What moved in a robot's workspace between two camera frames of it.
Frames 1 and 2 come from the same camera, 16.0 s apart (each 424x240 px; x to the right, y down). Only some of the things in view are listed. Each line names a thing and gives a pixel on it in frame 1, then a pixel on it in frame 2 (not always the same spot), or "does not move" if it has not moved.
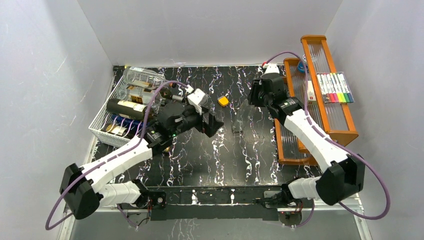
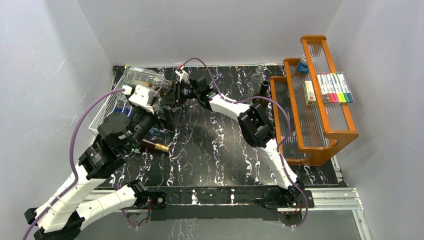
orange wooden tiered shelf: (313, 80) does not move
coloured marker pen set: (335, 88) does not move
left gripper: (209, 128) → (166, 122)
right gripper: (255, 86) → (173, 95)
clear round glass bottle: (143, 77) does not move
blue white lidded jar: (301, 67) does not move
